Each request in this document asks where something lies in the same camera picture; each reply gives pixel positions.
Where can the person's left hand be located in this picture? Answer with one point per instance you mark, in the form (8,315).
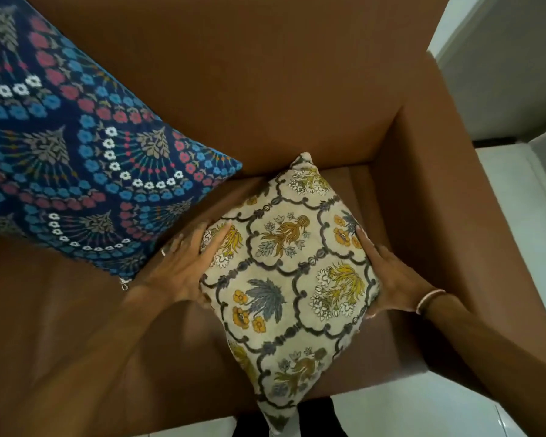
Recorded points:
(177,273)

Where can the person's right hand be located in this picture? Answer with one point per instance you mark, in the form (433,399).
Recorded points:
(398,282)

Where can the person's left middle finger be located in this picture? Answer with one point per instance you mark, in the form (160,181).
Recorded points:
(195,241)

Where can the person's right thumb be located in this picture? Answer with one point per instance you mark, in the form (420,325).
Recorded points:
(373,311)

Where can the cream floral patterned cushion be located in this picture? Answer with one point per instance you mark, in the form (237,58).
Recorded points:
(286,277)

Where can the person's right forearm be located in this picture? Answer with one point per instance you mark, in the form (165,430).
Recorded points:
(496,359)

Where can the person's left forearm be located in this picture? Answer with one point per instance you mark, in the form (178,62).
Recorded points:
(73,368)

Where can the thin pale wrist bangle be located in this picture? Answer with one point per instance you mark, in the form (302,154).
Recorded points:
(430,299)

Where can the person's dark trousers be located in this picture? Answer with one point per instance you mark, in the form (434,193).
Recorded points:
(295,418)

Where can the blue floral patterned cushion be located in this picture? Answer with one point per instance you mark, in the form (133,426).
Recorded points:
(73,154)

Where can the brown leather armchair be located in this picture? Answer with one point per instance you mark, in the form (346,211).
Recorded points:
(273,86)

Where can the white door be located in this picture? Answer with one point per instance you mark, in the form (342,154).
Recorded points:
(505,63)

